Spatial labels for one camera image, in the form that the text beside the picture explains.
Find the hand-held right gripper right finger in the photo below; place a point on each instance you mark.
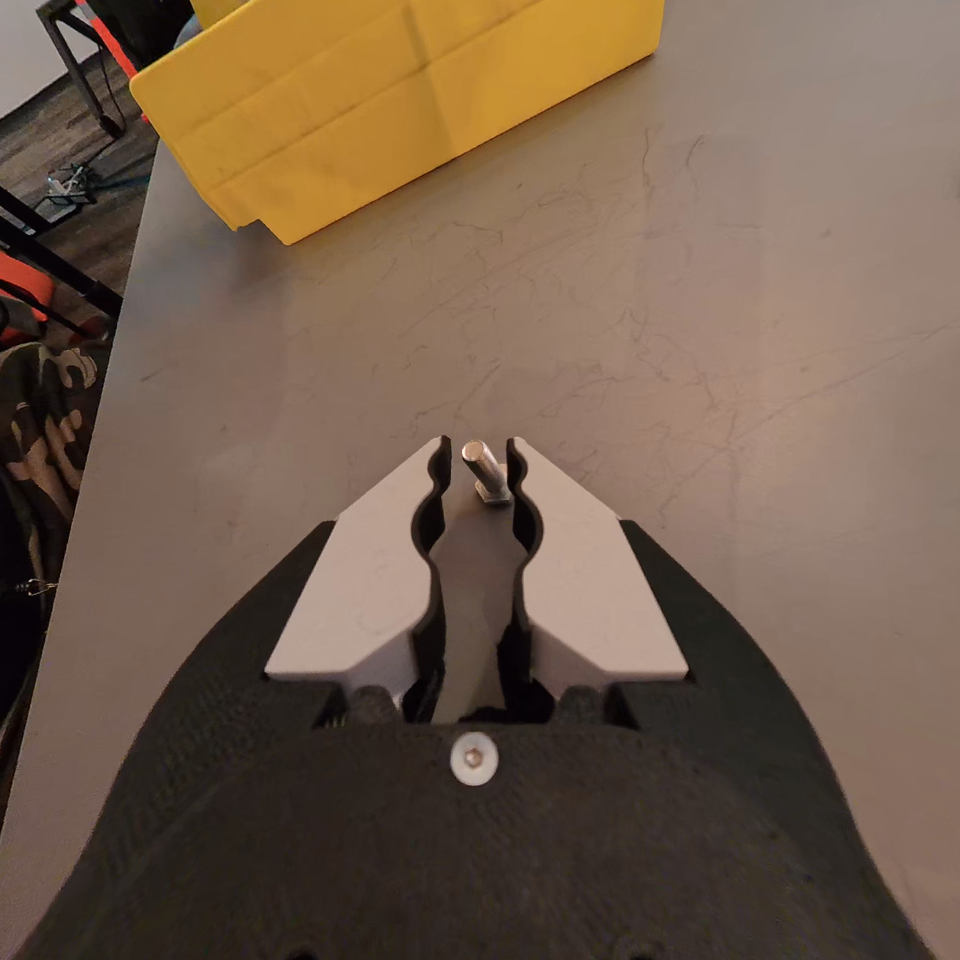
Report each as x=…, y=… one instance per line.
x=592, y=600

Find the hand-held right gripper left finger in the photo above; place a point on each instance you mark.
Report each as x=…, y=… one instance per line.
x=360, y=600

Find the silver bolt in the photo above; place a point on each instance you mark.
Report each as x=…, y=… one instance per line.
x=478, y=469

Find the yellow plastic bin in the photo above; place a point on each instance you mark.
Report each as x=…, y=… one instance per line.
x=375, y=112

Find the black table leg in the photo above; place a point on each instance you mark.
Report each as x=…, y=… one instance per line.
x=67, y=277

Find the red plastic piece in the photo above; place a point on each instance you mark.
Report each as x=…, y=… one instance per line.
x=22, y=281

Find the orange striped traffic cone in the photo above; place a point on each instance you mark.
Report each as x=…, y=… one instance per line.
x=120, y=52

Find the black metal rack frame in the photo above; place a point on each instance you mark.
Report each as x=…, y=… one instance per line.
x=79, y=67

